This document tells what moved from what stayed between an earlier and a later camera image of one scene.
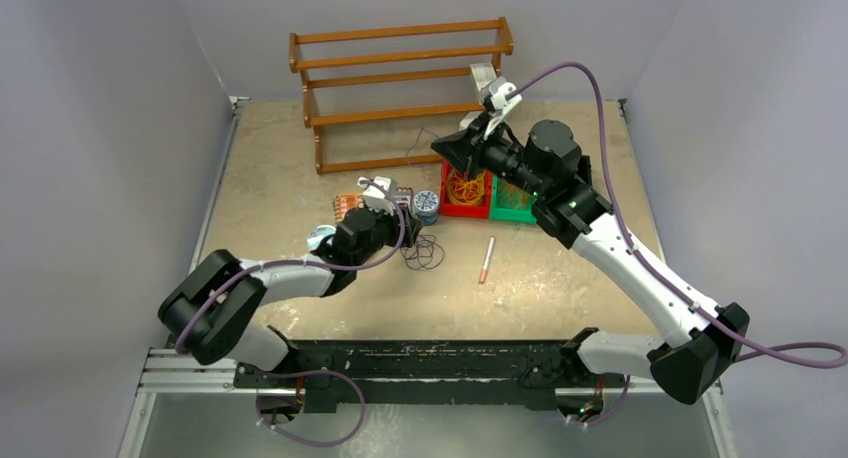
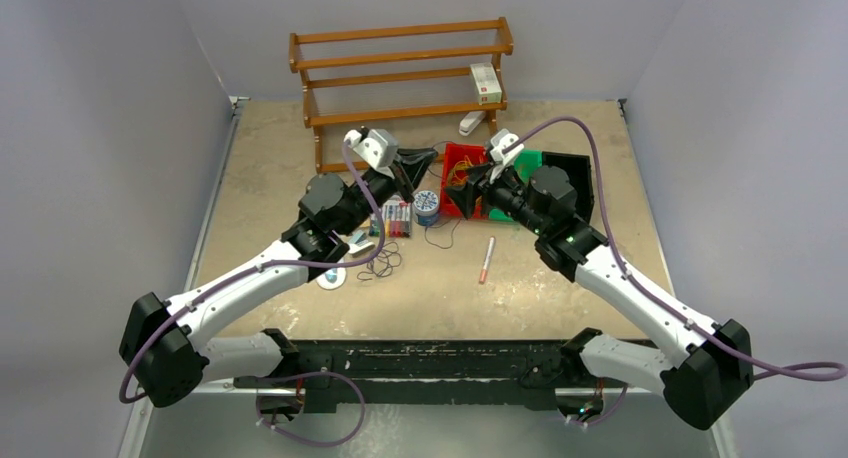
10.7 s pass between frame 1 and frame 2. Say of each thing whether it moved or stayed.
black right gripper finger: moved
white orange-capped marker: stayed
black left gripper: moved
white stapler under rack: stayed
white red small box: stayed
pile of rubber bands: moved
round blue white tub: stayed
